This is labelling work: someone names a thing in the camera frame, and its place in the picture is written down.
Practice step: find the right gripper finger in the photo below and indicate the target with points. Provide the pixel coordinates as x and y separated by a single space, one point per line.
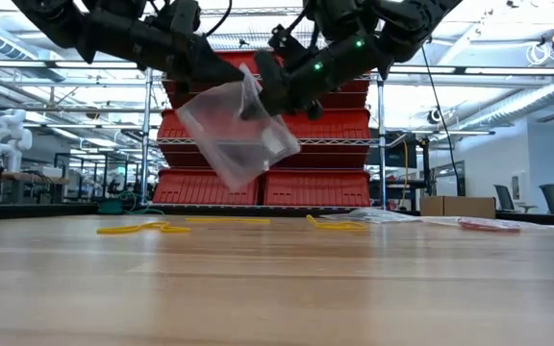
274 86

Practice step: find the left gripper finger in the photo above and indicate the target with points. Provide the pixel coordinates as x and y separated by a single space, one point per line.
214 67

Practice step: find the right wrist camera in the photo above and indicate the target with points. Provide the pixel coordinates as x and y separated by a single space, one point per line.
286 45

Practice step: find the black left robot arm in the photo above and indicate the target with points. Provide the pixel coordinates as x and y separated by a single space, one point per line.
113 33

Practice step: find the wooden workbench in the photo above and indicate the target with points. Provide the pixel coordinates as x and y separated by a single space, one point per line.
17 177

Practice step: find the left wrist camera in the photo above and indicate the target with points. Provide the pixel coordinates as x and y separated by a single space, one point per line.
184 17

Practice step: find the black monitor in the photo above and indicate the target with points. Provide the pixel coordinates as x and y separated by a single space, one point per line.
395 156

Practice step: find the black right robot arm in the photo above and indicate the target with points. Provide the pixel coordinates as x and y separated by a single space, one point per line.
411 19

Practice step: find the round ceiling fixture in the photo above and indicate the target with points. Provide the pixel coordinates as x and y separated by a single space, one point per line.
433 115

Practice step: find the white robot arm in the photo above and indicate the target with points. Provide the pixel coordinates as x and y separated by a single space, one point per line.
10 139

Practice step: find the small cardboard box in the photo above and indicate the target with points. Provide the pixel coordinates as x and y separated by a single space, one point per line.
457 209

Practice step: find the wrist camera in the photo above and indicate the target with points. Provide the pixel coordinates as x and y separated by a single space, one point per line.
184 17
286 45

